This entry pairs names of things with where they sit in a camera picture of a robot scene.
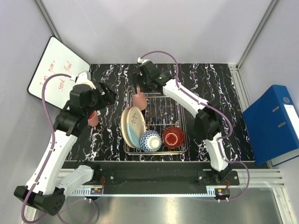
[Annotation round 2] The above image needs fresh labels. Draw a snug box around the light pink plastic cup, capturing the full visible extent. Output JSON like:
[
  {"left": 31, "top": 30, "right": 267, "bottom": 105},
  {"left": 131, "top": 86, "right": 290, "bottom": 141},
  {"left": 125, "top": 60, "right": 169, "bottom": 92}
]
[{"left": 133, "top": 86, "right": 148, "bottom": 111}]

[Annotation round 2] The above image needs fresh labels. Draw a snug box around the salmon pink plastic cup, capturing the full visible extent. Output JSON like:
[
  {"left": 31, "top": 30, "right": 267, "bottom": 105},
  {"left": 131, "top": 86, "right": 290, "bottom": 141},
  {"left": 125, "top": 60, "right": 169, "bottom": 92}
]
[{"left": 87, "top": 111, "right": 99, "bottom": 127}]

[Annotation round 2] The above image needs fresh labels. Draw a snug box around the cream and blue plate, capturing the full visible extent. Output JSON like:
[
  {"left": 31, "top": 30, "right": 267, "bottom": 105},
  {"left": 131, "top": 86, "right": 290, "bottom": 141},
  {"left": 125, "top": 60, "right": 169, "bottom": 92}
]
[{"left": 126, "top": 106, "right": 146, "bottom": 148}]

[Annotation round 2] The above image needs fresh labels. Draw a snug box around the metal wire dish rack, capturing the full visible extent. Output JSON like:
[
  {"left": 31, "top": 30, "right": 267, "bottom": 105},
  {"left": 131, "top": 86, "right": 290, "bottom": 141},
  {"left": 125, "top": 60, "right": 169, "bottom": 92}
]
[{"left": 124, "top": 92, "right": 188, "bottom": 156}]

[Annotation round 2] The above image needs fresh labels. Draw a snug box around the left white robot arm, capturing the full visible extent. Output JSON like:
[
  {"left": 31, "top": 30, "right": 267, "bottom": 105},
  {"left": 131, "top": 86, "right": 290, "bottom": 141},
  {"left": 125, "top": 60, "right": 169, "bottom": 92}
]
[{"left": 14, "top": 82, "right": 117, "bottom": 216}]

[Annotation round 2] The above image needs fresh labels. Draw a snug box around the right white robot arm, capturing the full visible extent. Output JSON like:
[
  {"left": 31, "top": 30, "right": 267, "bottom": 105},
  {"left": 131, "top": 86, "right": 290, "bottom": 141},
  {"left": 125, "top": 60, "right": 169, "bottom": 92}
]
[{"left": 131, "top": 58, "right": 231, "bottom": 185}]

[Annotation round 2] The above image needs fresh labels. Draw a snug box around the pink rimmed ceramic plate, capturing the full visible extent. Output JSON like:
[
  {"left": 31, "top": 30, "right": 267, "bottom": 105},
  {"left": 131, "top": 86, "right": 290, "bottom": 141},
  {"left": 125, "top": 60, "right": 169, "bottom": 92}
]
[{"left": 121, "top": 107, "right": 135, "bottom": 148}]

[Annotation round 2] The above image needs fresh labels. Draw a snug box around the white dry erase board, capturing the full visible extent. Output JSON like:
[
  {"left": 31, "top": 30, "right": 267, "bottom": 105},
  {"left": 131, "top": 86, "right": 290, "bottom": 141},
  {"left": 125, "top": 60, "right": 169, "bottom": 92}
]
[{"left": 27, "top": 35, "right": 91, "bottom": 110}]

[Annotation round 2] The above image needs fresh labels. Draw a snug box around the blue white patterned bowl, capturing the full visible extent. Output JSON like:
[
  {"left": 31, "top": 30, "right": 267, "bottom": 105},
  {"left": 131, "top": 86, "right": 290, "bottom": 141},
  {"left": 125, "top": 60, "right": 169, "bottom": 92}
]
[{"left": 140, "top": 130, "right": 162, "bottom": 152}]

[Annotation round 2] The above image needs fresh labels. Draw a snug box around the red lacquer bowl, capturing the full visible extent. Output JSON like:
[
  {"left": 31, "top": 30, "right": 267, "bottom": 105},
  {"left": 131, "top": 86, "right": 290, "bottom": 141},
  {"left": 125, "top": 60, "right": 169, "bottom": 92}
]
[{"left": 163, "top": 126, "right": 184, "bottom": 148}]

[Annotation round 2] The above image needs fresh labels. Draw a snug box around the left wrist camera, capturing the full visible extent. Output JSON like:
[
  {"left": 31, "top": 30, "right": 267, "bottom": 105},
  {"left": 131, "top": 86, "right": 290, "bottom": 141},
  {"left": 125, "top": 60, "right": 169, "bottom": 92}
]
[{"left": 70, "top": 71, "right": 93, "bottom": 86}]

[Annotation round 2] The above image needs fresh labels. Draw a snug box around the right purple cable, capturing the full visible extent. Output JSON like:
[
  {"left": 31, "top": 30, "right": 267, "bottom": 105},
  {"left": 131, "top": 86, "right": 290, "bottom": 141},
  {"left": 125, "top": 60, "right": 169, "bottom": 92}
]
[{"left": 137, "top": 50, "right": 251, "bottom": 202}]

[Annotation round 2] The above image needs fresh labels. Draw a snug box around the purple cable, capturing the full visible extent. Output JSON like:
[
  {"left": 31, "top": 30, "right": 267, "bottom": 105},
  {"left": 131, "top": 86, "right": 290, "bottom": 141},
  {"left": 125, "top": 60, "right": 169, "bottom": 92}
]
[
  {"left": 137, "top": 50, "right": 251, "bottom": 202},
  {"left": 20, "top": 73, "right": 100, "bottom": 224}
]

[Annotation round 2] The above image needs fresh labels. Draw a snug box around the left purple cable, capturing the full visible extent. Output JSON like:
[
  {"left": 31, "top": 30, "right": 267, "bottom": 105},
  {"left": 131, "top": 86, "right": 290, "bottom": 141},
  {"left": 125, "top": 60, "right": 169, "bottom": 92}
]
[{"left": 20, "top": 73, "right": 100, "bottom": 224}]

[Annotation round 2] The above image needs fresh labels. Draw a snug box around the white slotted cable duct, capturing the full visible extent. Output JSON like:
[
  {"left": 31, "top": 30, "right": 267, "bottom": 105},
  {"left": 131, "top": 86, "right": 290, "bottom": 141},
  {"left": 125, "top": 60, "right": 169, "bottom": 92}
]
[{"left": 70, "top": 186, "right": 103, "bottom": 197}]

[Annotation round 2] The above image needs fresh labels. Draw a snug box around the blue ring binder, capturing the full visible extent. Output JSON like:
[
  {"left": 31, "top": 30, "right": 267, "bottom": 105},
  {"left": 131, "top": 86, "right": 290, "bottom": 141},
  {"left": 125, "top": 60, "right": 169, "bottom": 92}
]
[{"left": 243, "top": 84, "right": 299, "bottom": 166}]

